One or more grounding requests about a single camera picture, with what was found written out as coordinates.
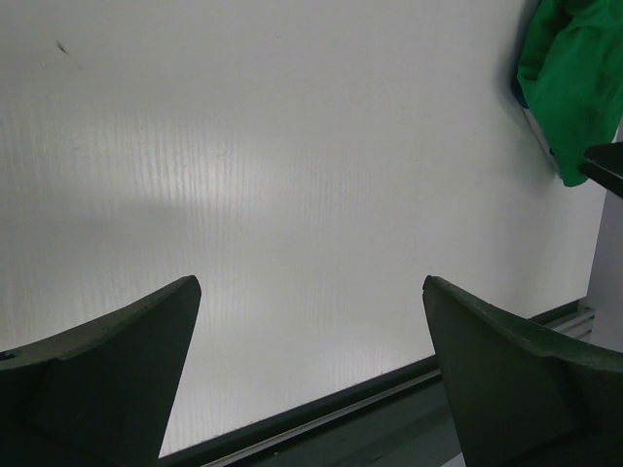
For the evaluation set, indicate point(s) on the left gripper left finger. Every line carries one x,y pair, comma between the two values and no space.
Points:
101,393

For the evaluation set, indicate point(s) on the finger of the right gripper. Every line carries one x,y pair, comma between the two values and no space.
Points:
604,165

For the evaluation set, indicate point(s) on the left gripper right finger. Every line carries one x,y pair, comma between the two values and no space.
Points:
522,394

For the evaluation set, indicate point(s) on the green t shirt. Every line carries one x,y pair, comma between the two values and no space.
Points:
570,73

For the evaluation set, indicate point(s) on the aluminium extrusion rail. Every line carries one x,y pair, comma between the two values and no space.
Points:
573,320

